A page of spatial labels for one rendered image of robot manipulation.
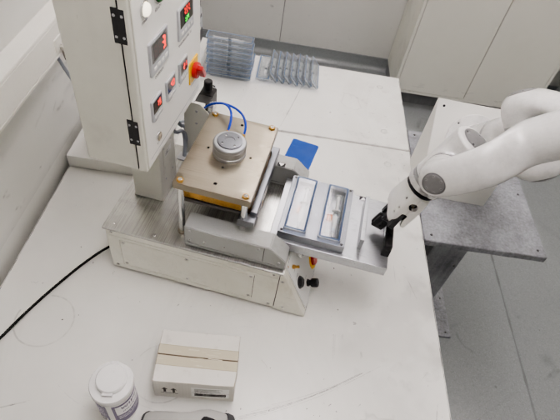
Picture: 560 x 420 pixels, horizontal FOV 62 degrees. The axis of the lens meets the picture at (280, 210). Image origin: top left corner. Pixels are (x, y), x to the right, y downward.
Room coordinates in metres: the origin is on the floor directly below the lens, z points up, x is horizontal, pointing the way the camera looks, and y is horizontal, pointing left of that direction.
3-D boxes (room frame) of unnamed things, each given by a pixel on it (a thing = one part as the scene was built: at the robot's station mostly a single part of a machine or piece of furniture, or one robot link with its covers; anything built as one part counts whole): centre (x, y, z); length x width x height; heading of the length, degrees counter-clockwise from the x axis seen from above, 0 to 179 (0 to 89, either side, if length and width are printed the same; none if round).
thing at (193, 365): (0.42, 0.12, 0.80); 0.19 x 0.13 x 0.09; 93
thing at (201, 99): (1.05, 0.26, 1.05); 0.15 x 0.05 x 0.15; 176
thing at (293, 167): (0.95, 0.06, 0.96); 0.26 x 0.05 x 0.07; 86
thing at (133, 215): (0.82, 0.18, 0.93); 0.46 x 0.35 x 0.01; 86
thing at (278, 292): (0.83, 0.14, 0.84); 0.53 x 0.37 x 0.17; 86
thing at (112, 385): (0.32, 0.27, 0.82); 0.09 x 0.09 x 0.15
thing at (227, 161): (0.84, 0.17, 1.08); 0.31 x 0.24 x 0.13; 176
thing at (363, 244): (0.79, -0.14, 0.97); 0.30 x 0.22 x 0.08; 86
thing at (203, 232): (0.67, 0.09, 0.96); 0.25 x 0.05 x 0.07; 86
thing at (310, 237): (0.80, -0.09, 0.98); 0.20 x 0.17 x 0.03; 176
